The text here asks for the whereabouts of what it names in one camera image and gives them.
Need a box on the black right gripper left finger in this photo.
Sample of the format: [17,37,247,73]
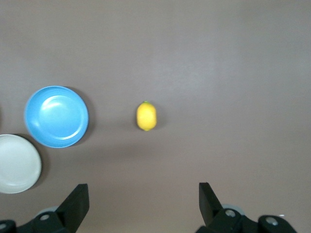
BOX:
[17,183,90,233]

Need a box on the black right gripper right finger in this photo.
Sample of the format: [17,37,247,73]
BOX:
[195,182,262,233]

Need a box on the yellow lemon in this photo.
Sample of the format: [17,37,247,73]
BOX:
[136,100,158,132]

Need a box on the beige plate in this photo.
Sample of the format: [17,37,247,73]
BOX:
[0,134,42,194]

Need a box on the blue plate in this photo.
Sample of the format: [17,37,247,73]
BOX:
[24,85,90,149]

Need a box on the brown table cover sheet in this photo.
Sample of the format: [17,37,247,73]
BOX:
[0,0,311,233]

